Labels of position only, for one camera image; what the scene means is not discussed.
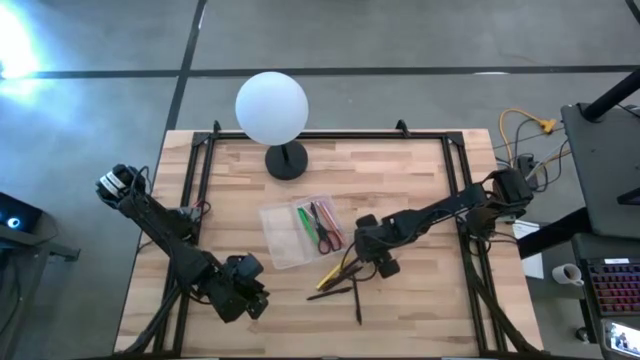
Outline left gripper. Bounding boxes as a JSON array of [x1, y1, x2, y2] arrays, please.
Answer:
[[204, 276, 271, 324]]

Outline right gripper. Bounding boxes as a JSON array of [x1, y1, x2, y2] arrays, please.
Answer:
[[352, 213, 409, 280]]

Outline dark brown pen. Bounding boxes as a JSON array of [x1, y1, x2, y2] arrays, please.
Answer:
[[321, 265, 364, 293]]

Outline yellow pencil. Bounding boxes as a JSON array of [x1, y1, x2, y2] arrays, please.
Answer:
[[315, 257, 346, 292]]

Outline red-handled scissors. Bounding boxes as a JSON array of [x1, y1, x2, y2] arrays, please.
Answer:
[[309, 201, 344, 256]]

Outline green pen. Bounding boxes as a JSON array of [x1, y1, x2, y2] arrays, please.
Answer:
[[296, 206, 319, 246]]

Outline clear plastic supply box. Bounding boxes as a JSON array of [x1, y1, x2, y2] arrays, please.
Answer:
[[258, 193, 350, 272]]

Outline white paper sheet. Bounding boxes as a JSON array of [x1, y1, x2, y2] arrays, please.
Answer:
[[512, 219, 545, 280]]

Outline black power adapter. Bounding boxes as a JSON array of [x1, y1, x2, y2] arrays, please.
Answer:
[[514, 153, 539, 174]]

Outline white globe lamp black base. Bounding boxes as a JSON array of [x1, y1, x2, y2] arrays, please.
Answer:
[[234, 71, 310, 182]]

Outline white mug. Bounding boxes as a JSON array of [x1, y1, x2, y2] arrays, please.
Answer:
[[551, 262, 585, 288]]

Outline black device with blue light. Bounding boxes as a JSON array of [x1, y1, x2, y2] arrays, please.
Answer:
[[0, 192, 44, 234]]

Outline dark grey desk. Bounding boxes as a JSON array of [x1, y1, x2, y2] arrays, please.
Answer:
[[559, 102, 640, 241]]

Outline backlit keyboard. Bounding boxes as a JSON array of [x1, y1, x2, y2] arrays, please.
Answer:
[[584, 256, 640, 317]]

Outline smartphone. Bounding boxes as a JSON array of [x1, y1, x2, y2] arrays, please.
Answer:
[[601, 318, 640, 358]]

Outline black pole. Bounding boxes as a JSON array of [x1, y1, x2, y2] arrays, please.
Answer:
[[582, 67, 640, 122]]

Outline black cable bundle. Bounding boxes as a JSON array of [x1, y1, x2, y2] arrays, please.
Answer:
[[464, 239, 536, 356], [122, 269, 196, 356]]

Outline black aluminium table frame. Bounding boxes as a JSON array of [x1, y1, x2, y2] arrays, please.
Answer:
[[117, 119, 539, 359]]

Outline yellow cable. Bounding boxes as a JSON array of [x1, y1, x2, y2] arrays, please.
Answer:
[[498, 108, 558, 171]]

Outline black desk bracket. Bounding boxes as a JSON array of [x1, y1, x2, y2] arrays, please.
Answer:
[[616, 185, 640, 206]]

